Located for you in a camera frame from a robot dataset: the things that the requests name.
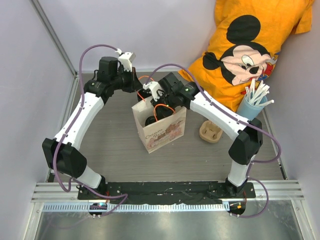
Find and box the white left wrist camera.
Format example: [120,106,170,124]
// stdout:
[116,48,136,72]

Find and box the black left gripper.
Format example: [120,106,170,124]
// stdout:
[111,66,143,94]

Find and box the printed paper takeout bag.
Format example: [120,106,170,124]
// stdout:
[131,86,187,153]

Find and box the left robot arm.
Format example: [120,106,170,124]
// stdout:
[42,52,142,200]

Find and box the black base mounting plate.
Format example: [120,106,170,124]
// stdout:
[77,180,257,206]

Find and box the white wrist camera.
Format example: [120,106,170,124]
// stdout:
[116,48,136,72]
[142,81,164,102]

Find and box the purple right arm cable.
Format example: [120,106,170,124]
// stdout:
[149,62,282,219]

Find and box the aluminium corner frame post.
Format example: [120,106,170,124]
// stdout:
[29,0,78,76]

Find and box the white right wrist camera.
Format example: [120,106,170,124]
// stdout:
[142,81,164,102]

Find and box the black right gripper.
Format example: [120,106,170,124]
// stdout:
[151,92,177,120]

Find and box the white slotted cable duct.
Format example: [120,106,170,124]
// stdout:
[42,201,230,213]

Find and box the orange Mickey Mouse pillow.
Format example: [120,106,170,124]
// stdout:
[179,0,313,111]

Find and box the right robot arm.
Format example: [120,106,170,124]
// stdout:
[143,73,263,198]

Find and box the white wrapped straws bundle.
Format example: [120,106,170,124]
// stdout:
[244,79,275,107]

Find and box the blue straw holder cup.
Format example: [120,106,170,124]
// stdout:
[236,97,265,121]

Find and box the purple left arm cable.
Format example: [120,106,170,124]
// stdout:
[52,44,129,217]

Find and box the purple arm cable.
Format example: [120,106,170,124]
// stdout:
[149,62,282,219]
[52,44,129,217]

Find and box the black coffee cup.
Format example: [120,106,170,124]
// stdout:
[136,89,152,102]

